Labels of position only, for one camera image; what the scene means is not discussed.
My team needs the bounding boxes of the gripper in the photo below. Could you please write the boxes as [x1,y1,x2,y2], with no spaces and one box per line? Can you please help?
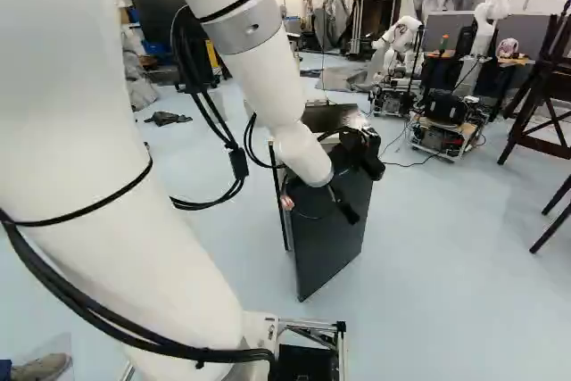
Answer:
[338,126,387,182]

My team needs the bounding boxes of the black fridge door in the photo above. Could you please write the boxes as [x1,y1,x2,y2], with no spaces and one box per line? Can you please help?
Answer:
[266,137,294,253]

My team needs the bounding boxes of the small black fridge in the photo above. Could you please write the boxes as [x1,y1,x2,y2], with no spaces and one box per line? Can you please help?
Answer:
[285,102,376,304]

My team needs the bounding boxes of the equipment cart with black box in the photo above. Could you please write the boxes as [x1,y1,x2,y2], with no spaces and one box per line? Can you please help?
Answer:
[408,87,486,164]

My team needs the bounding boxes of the white robot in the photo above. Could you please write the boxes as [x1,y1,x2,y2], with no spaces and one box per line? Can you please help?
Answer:
[470,0,518,59]
[368,14,425,120]

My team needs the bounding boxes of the grey rag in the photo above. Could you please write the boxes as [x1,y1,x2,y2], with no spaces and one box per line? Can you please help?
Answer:
[143,110,194,128]

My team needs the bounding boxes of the person's legs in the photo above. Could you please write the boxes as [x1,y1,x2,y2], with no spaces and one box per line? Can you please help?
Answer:
[8,352,73,381]

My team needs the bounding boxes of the dark wooden frame stand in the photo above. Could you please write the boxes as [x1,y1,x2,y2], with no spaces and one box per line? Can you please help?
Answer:
[496,0,571,255]

